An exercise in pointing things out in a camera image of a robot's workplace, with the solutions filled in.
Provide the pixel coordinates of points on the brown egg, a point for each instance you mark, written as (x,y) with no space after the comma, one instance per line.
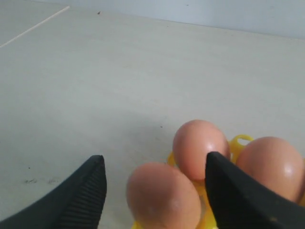
(159,196)

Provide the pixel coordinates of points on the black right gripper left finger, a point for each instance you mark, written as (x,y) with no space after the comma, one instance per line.
(77,203)

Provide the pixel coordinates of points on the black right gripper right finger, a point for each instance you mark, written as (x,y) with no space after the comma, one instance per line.
(240,202)

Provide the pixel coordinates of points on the brown egg slot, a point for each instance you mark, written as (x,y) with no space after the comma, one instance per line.
(276,164)
(191,144)

